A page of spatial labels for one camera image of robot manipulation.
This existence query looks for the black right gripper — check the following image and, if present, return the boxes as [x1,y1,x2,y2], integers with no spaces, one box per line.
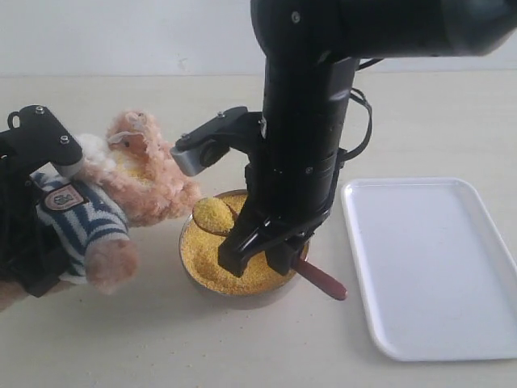
[218,59,347,277]

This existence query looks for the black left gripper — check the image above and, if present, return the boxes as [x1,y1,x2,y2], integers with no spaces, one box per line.
[1,154,70,297]

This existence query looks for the pink teddy bear striped shirt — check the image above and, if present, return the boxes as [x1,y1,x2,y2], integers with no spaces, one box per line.
[0,108,203,314]

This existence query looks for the dark brown wooden spoon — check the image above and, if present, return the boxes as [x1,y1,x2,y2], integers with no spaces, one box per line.
[191,197,347,301]

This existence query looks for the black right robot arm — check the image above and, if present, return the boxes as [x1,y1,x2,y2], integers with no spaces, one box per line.
[218,1,516,276]

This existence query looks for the metal bowl of yellow millet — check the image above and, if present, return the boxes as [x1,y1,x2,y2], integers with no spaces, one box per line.
[178,189,311,311]

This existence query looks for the white rectangular plastic tray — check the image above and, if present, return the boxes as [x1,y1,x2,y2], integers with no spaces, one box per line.
[341,177,516,362]

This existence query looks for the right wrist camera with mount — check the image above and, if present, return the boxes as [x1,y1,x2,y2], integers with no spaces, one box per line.
[170,106,263,177]

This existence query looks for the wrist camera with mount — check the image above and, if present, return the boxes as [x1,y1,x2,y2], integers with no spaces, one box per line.
[170,106,263,177]
[1,105,83,177]

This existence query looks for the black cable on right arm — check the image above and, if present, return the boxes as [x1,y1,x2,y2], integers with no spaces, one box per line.
[338,56,385,162]

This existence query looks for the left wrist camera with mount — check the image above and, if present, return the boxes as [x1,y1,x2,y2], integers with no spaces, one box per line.
[1,105,83,177]

